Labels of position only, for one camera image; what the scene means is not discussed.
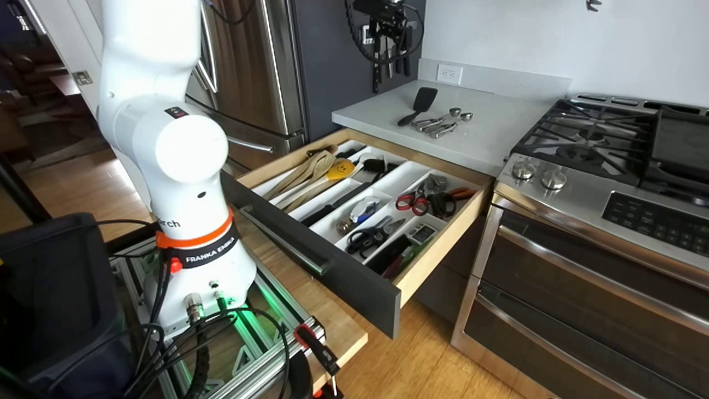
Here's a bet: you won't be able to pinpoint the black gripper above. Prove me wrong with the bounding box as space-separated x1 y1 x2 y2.
356 0 414 95

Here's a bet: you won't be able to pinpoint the metal spatula black handle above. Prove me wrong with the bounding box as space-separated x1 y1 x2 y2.
394 84 442 128

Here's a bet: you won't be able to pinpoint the white drawer organizer tray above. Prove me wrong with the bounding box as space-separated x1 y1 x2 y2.
252 138 484 283

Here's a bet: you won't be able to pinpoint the wooden drawer dark front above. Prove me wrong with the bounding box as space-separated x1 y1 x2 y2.
220 125 497 340

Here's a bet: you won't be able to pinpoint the metal measuring spoons set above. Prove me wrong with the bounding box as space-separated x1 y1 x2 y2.
408 106 475 141

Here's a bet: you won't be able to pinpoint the grey metal tool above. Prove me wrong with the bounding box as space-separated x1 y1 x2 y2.
419 172 451 196

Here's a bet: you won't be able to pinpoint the stainless steel refrigerator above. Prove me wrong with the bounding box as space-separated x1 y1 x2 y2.
184 0 428 176

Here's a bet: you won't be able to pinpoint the pale wooden spoon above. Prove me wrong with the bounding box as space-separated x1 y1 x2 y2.
263 149 338 204

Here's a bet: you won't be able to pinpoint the silver stove knob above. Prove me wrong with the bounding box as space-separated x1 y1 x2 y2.
538 163 570 194
510 157 538 183

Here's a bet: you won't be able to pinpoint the black green gadget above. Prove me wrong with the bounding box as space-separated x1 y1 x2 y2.
363 222 438 278

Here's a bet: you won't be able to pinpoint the black cast iron grate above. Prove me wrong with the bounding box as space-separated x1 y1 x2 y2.
515 98 658 186

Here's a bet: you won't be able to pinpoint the wooden mounting board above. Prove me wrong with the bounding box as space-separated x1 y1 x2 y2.
103 213 371 397

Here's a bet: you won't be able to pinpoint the stainless steel gas range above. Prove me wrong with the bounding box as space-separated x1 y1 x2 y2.
451 91 709 399

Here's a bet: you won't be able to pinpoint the black stove griddle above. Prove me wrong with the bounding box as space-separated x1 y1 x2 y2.
641 103 709 208

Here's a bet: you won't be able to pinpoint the black table leg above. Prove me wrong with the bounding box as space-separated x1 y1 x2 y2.
0 155 54 228

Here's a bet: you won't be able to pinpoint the white wall outlet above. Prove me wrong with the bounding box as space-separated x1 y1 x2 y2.
437 61 466 85

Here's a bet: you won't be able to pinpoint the yellow spatula wooden handle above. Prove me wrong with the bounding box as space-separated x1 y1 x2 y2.
274 157 354 217

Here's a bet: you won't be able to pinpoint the red handled scissors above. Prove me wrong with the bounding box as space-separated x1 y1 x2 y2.
394 186 438 217

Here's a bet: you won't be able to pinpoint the black red handled tool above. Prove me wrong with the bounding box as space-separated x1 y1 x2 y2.
428 183 478 222

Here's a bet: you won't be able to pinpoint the black long handled utensil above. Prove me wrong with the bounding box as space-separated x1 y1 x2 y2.
300 179 373 228

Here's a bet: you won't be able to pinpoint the black handled scissors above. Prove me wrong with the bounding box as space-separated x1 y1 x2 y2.
344 222 394 257

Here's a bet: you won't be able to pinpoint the red handled clamp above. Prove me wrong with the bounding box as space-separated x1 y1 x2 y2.
290 319 345 399

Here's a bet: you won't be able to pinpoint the oven door handle bar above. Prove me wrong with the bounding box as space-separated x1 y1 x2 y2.
497 222 709 339

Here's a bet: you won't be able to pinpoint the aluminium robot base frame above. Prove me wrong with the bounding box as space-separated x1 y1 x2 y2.
108 235 328 399

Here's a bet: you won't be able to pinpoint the range drawer handle bar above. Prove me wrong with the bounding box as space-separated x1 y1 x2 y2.
477 292 647 399

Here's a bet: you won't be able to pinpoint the black base cable bundle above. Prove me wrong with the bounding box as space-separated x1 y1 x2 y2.
119 249 295 399

